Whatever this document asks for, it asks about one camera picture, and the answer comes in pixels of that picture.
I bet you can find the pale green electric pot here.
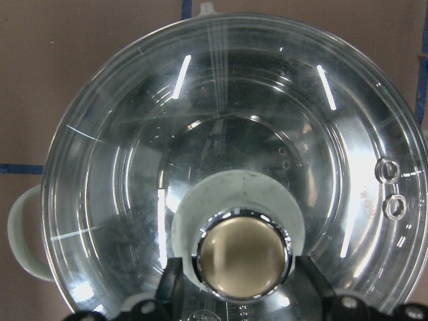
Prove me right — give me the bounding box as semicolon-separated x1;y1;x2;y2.
6;2;428;283

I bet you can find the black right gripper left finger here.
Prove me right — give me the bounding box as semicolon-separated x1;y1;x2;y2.
154;257;185;320

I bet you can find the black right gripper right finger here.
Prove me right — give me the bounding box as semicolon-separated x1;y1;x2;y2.
293;256;336;320

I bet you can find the glass pot lid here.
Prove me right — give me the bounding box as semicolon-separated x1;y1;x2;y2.
41;14;427;320

